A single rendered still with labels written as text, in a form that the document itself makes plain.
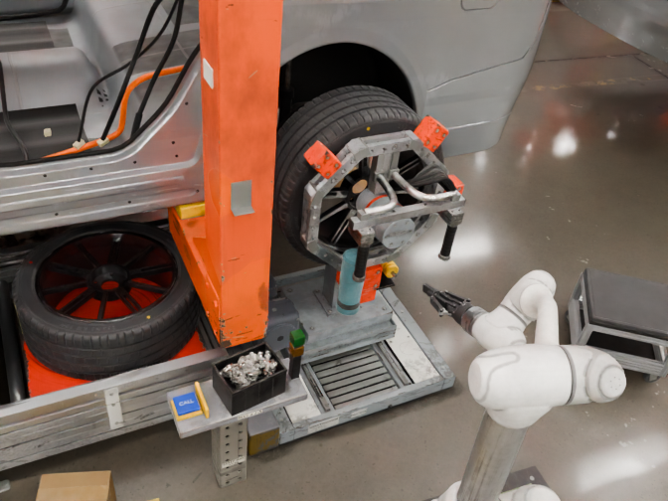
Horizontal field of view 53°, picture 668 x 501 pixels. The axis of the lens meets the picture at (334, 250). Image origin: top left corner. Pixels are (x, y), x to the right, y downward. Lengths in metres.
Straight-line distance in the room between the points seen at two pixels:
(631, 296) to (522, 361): 1.78
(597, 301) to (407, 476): 1.13
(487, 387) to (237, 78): 0.93
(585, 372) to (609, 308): 1.58
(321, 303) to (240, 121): 1.28
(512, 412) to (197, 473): 1.43
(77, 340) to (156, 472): 0.58
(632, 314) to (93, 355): 2.16
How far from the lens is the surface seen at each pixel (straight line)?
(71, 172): 2.38
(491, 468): 1.72
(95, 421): 2.53
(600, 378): 1.52
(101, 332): 2.41
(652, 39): 4.47
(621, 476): 2.99
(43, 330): 2.49
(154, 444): 2.72
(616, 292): 3.20
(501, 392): 1.47
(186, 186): 2.47
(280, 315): 2.57
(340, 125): 2.24
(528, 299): 2.05
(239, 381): 2.14
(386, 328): 2.91
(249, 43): 1.68
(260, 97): 1.76
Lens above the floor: 2.23
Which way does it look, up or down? 39 degrees down
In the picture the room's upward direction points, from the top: 7 degrees clockwise
